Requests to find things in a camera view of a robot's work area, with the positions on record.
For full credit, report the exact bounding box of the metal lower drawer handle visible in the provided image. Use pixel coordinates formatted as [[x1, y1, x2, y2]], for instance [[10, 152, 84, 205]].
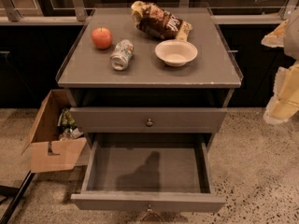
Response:
[[140, 205, 164, 224]]

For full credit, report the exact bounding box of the clear plastic bag in box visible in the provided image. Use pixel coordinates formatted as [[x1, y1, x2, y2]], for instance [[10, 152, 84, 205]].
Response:
[[59, 128, 83, 141]]

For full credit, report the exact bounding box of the red apple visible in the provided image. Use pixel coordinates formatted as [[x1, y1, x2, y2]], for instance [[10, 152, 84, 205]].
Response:
[[92, 27, 112, 49]]

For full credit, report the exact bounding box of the brown cardboard box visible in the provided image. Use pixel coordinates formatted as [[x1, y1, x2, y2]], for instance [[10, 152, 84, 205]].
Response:
[[22, 90, 90, 173]]

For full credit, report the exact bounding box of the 7up soda can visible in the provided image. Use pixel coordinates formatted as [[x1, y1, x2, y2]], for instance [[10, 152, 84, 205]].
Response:
[[110, 39, 134, 71]]

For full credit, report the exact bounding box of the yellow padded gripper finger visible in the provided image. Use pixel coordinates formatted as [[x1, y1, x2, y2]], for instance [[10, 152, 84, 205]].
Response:
[[261, 21, 288, 48], [263, 63, 299, 124]]

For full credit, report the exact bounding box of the grey drawer cabinet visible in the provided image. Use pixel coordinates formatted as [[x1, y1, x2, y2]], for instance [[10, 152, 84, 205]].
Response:
[[55, 7, 244, 214]]

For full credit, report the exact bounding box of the black floor bar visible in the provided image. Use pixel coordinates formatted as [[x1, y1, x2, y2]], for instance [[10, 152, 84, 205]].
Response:
[[0, 171, 35, 224]]

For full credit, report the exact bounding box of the closed grey top drawer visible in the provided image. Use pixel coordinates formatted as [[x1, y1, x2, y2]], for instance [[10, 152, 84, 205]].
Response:
[[70, 107, 226, 133]]

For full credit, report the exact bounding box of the white paper bowl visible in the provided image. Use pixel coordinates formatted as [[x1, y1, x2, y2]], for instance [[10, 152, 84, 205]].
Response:
[[155, 39, 198, 67]]

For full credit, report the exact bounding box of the green snack bag in box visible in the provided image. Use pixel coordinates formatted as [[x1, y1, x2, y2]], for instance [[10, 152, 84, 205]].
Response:
[[58, 107, 76, 129]]

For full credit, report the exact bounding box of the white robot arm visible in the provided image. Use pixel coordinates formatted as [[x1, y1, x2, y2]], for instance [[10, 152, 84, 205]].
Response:
[[261, 8, 299, 124]]

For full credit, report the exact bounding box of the open grey middle drawer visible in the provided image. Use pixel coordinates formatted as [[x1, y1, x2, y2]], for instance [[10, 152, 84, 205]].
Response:
[[71, 133, 225, 213]]

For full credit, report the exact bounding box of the round metal drawer knob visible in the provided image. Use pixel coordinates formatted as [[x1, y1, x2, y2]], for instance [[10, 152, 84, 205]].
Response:
[[146, 118, 153, 127]]

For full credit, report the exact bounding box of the brown chip bag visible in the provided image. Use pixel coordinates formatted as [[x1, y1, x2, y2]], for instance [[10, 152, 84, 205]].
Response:
[[131, 1, 192, 41]]

